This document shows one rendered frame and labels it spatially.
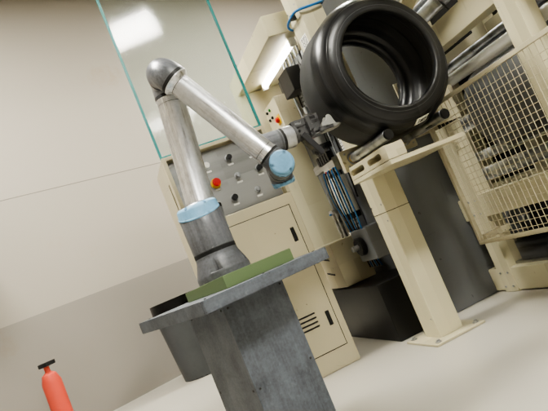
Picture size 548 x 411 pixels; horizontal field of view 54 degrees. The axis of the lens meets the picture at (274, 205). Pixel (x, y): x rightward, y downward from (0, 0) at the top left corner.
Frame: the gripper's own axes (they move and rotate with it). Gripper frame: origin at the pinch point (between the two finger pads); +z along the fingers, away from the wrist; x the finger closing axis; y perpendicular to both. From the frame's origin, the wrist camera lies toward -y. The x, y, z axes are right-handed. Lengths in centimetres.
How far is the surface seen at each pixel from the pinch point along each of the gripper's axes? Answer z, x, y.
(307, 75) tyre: -2.4, 3.2, 24.7
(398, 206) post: 25, 25, -40
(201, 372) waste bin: -68, 219, -98
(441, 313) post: 23, 25, -92
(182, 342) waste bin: -74, 220, -73
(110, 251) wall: -97, 276, 16
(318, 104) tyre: -2.9, 3.2, 11.5
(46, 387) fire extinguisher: -167, 209, -62
